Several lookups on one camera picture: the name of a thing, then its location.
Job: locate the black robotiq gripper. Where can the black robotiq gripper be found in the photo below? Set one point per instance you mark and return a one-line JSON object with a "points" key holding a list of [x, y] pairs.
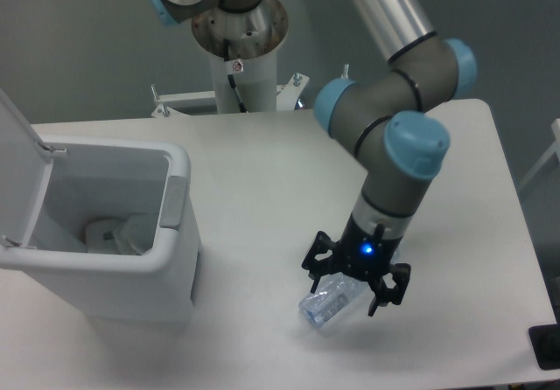
{"points": [[365, 256]]}

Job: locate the clear plastic water bottle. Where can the clear plastic water bottle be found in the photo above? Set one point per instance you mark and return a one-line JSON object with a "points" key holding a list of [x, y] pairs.
{"points": [[331, 297]]}

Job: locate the white plastic bag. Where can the white plastic bag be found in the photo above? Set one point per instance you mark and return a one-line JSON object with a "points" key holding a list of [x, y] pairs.
{"points": [[135, 236]]}

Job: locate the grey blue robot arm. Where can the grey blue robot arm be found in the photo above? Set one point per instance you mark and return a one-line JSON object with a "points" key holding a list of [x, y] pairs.
{"points": [[384, 126]]}

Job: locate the white paper trash in bin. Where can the white paper trash in bin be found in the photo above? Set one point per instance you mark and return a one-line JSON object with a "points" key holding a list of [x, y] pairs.
{"points": [[99, 236]]}

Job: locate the white plastic trash can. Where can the white plastic trash can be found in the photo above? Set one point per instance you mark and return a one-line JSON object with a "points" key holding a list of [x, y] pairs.
{"points": [[101, 178]]}

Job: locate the white trash can lid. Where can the white trash can lid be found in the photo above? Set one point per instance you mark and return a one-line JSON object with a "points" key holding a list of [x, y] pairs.
{"points": [[26, 167]]}

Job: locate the black device at table edge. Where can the black device at table edge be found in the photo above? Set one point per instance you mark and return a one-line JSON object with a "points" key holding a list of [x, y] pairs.
{"points": [[545, 343]]}

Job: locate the white pedestal base frame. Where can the white pedestal base frame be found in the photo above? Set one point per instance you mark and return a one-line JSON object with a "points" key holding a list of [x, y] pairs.
{"points": [[198, 103]]}

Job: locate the white furniture frame right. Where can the white furniture frame right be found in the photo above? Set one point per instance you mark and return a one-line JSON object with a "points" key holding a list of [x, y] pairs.
{"points": [[544, 164]]}

